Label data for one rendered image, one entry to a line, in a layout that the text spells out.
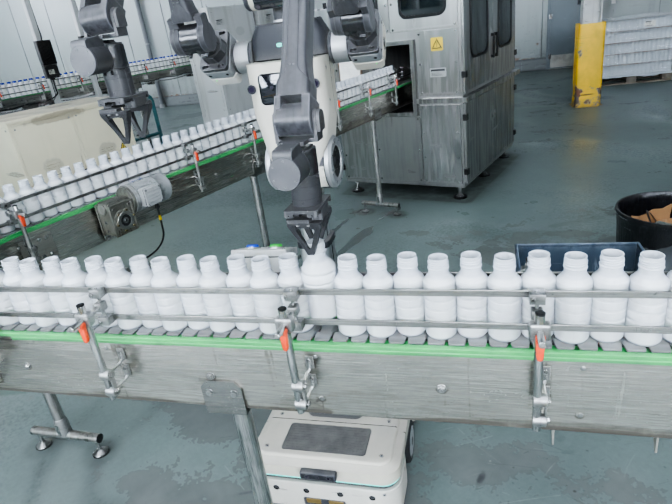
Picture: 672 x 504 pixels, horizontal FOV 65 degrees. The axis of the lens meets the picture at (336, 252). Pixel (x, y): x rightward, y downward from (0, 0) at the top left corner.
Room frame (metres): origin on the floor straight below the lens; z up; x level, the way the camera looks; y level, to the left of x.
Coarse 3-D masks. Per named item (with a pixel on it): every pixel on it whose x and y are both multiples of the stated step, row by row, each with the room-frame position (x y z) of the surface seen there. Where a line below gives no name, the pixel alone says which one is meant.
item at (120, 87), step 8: (112, 72) 1.21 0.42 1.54; (120, 72) 1.20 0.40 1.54; (128, 72) 1.23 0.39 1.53; (112, 80) 1.20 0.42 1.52; (120, 80) 1.20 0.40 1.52; (128, 80) 1.21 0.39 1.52; (112, 88) 1.20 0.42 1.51; (120, 88) 1.20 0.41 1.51; (128, 88) 1.21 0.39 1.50; (112, 96) 1.20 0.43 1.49; (120, 96) 1.20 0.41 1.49; (128, 96) 1.19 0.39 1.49; (136, 96) 1.22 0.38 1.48; (104, 104) 1.18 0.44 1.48; (120, 104) 1.17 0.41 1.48
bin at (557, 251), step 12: (516, 252) 1.29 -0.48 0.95; (528, 252) 1.33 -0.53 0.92; (552, 252) 1.31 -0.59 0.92; (564, 252) 1.30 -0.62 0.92; (588, 252) 1.29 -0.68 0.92; (600, 252) 1.28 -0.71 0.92; (624, 252) 1.26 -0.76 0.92; (636, 252) 1.25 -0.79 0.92; (516, 264) 1.30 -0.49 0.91; (552, 264) 1.31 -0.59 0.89; (588, 264) 1.29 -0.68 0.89; (636, 264) 1.24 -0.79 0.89; (552, 432) 0.87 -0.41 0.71; (552, 444) 0.87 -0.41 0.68
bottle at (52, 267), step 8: (56, 256) 1.16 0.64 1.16; (48, 264) 1.13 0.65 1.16; (56, 264) 1.14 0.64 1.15; (48, 272) 1.13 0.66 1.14; (56, 272) 1.13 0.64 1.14; (48, 280) 1.12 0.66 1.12; (56, 280) 1.12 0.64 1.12; (48, 296) 1.13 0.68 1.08; (56, 296) 1.12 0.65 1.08; (64, 296) 1.12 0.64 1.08; (56, 304) 1.12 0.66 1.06; (64, 304) 1.12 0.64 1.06; (56, 312) 1.12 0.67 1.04; (64, 312) 1.12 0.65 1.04; (64, 320) 1.12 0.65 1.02; (72, 320) 1.12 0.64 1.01
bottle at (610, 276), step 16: (608, 256) 0.82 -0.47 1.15; (608, 272) 0.79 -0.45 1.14; (624, 272) 0.79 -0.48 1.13; (592, 288) 0.80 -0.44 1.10; (608, 288) 0.78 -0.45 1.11; (624, 288) 0.77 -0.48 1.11; (592, 304) 0.80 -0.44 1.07; (608, 304) 0.78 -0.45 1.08; (624, 304) 0.78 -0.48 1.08; (592, 320) 0.80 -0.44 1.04; (608, 320) 0.78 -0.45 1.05; (624, 320) 0.78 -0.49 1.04; (592, 336) 0.79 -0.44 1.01; (608, 336) 0.77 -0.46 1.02
